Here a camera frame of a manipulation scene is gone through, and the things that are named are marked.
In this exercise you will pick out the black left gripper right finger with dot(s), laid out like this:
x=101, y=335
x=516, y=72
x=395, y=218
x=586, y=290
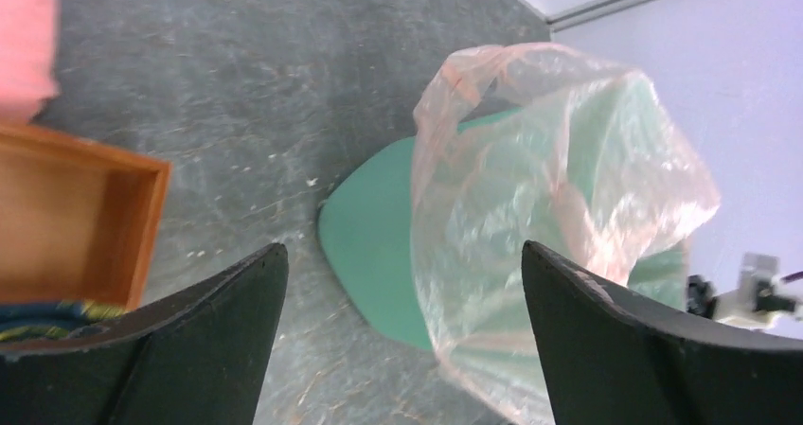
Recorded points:
x=613, y=356

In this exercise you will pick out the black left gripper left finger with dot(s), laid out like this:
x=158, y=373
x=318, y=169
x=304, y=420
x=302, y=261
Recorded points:
x=198, y=356

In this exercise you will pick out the green plastic trash bin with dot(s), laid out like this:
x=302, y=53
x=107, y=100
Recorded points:
x=376, y=246

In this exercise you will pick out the pink plastic trash bag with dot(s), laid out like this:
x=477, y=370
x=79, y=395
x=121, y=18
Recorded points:
x=514, y=386

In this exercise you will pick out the blue yellow rolled tie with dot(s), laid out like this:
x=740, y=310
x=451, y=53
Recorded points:
x=52, y=320

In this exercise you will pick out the orange wooden divided tray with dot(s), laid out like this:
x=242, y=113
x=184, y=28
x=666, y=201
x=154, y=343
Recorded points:
x=79, y=219

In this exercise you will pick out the salmon pink cloth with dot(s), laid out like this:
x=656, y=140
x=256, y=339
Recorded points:
x=29, y=35

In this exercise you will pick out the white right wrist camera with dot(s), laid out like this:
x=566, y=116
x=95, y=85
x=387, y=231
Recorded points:
x=759, y=301

